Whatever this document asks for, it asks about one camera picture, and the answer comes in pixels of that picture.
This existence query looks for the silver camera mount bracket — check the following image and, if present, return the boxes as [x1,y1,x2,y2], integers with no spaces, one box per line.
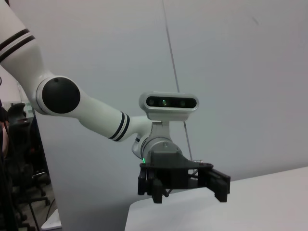
[150,119,171,143]

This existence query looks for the black office chair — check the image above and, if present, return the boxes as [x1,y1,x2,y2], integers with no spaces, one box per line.
[6,103,51,206]

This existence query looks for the white desk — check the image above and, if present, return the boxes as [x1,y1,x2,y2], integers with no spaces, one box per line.
[40,206,63,231]

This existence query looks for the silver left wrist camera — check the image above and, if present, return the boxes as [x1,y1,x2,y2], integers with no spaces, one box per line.
[138,91,200,121]

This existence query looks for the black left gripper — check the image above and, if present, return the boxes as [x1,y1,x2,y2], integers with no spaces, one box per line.
[137,150,231,205]

